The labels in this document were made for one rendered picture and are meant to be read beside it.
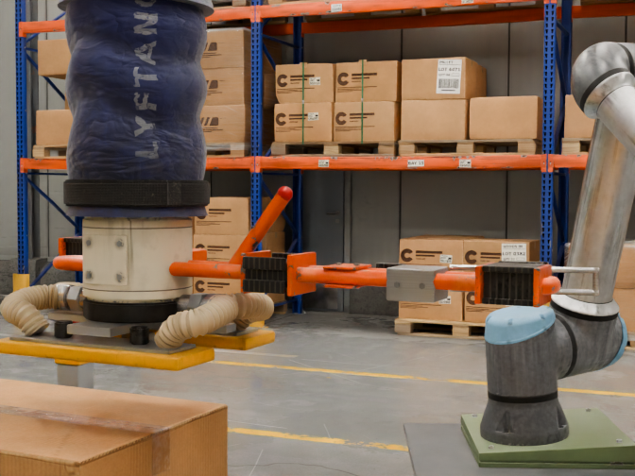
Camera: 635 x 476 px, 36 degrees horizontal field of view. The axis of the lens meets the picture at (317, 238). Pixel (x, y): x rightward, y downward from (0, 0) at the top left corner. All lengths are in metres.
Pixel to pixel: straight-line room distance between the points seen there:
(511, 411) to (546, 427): 0.08
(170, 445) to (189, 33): 0.64
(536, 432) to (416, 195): 8.08
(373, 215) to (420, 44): 1.82
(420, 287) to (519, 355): 0.82
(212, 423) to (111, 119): 0.55
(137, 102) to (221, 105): 7.99
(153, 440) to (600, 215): 1.09
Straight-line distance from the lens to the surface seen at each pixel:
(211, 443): 1.70
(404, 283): 1.33
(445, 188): 10.05
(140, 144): 1.46
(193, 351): 1.42
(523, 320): 2.11
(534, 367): 2.13
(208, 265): 1.47
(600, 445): 2.15
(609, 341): 2.28
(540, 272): 1.27
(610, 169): 2.14
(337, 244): 10.35
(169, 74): 1.49
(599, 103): 1.98
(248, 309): 1.49
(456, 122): 8.70
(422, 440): 2.29
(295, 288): 1.40
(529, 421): 2.14
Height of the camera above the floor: 1.33
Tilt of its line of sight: 3 degrees down
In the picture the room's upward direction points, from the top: straight up
